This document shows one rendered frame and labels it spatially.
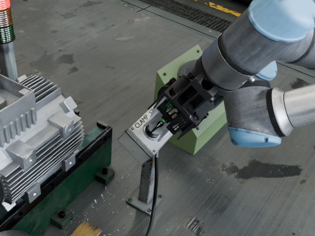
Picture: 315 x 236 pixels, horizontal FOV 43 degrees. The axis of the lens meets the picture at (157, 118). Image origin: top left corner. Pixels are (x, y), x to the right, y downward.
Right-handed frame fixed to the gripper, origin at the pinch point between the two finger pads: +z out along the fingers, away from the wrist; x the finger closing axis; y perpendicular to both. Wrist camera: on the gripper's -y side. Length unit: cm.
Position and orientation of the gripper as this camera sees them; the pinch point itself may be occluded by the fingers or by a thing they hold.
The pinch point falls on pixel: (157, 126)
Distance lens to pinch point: 74.8
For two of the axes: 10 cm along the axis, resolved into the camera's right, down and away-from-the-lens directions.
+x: 6.9, 7.2, 0.2
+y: -5.1, 5.0, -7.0
